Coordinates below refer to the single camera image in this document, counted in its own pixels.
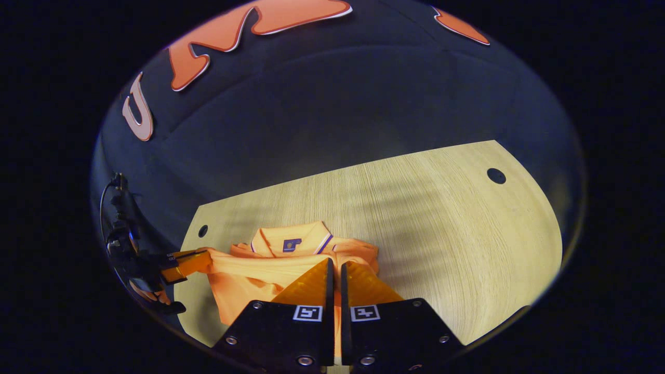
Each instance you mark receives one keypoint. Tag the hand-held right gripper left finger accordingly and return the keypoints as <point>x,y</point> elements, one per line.
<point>280,332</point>

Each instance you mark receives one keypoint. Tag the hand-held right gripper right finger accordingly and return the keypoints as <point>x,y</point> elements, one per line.
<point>395,332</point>

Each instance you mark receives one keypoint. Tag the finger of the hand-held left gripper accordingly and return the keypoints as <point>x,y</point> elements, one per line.
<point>189,267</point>
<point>184,253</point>

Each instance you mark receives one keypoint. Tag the orange polo T-shirt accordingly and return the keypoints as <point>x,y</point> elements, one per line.
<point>260,280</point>

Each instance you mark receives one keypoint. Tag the black backdrop cloth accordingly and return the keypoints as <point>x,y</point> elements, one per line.
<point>337,104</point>

